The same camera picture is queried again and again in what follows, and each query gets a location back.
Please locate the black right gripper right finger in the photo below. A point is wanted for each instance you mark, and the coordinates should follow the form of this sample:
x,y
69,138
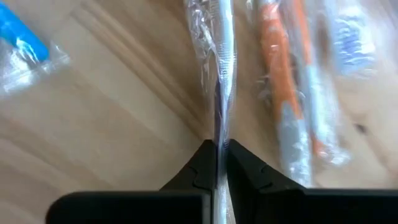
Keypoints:
x,y
264,205

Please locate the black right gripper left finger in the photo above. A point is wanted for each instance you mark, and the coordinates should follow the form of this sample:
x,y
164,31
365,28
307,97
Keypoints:
x,y
186,205

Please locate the blue toothbrush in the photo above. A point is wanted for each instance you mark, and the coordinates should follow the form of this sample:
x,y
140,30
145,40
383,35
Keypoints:
x,y
21,34

